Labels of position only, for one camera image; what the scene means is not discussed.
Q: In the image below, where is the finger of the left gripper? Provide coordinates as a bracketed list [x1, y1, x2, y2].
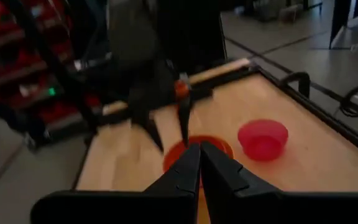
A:
[175, 98, 195, 147]
[128, 92, 165, 153]

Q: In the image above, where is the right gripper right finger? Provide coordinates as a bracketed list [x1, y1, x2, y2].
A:
[200, 141, 358, 224]

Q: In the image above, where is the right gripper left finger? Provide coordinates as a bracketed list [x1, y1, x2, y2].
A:
[30, 142, 202, 224]

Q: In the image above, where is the red-orange plastic bowl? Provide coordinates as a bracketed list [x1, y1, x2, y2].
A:
[162, 134, 234, 189]

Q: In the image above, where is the pink plastic bowl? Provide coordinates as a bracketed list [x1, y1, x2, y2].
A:
[237, 119, 289, 162]

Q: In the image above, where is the black computer tower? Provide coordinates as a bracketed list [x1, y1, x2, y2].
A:
[155, 0, 229, 77]

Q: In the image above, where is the black metal table frame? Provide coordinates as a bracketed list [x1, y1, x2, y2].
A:
[73, 57, 358, 190]

